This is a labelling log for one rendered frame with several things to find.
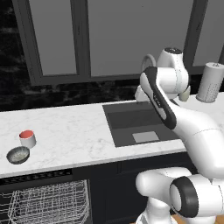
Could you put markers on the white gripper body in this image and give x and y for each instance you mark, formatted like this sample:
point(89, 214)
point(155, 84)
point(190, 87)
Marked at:
point(141, 95)

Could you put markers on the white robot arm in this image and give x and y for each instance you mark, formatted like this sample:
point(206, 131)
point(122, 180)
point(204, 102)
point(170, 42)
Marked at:
point(201, 137)

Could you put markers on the white cup with red inside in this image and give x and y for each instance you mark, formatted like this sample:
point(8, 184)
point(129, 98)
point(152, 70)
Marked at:
point(28, 140)

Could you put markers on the black dishwasher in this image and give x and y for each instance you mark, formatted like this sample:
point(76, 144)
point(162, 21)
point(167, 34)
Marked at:
point(43, 175)

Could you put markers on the dark grey bowl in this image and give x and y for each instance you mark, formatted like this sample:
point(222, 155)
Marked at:
point(18, 155)

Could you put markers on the dark grey sink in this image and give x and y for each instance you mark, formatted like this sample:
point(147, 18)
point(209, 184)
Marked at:
point(131, 122)

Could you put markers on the pale curved tap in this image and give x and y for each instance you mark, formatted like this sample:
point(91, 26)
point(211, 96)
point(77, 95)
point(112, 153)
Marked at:
point(146, 59)

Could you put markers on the beige rounded object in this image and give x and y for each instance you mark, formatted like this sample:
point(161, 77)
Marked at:
point(184, 96)

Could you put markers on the grey framed window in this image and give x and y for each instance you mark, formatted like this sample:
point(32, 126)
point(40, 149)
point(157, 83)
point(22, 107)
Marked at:
point(116, 38)

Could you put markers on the white paper towel roll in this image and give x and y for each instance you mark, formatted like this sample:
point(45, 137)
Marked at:
point(210, 83)

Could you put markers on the dark cupboard run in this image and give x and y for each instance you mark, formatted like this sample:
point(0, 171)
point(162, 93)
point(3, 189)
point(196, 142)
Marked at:
point(116, 186)

